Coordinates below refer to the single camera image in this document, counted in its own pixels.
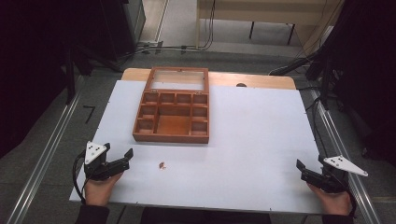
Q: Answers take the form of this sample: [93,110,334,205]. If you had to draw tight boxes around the wooden compartment box with lid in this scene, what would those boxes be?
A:
[132,66,210,145]

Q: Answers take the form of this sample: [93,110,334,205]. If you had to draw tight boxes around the beige desk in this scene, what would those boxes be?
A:
[195,0,345,49]

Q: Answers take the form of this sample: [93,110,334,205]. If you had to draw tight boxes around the black stand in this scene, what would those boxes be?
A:
[268,46,344,110]
[64,43,124,105]

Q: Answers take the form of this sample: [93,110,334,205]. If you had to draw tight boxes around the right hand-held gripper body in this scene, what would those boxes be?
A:
[300,154,369,194]

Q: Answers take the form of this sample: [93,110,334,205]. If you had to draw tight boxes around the white table cover sheet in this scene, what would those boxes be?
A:
[68,79,323,216]

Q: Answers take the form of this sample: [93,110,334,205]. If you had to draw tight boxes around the aluminium floor rail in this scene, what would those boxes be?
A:
[5,92,82,224]
[310,89,382,224]

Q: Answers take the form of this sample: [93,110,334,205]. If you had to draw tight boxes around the person's right hand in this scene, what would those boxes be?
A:
[305,182,353,217]

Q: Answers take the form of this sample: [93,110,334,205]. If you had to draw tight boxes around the dark cabinet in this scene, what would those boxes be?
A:
[100,0,147,62]

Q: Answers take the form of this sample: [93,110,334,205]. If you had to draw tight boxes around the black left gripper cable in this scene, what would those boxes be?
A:
[72,150,88,205]

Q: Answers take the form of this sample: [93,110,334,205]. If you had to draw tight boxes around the black hex key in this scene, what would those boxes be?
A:
[82,105,96,124]

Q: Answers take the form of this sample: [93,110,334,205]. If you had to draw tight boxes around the bundle of floor cables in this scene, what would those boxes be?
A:
[120,0,218,60]

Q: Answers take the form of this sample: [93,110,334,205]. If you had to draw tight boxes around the person's left hand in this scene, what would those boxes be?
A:
[84,172,124,207]

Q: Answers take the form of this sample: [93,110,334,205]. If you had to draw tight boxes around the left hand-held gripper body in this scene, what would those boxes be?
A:
[83,141,131,182]

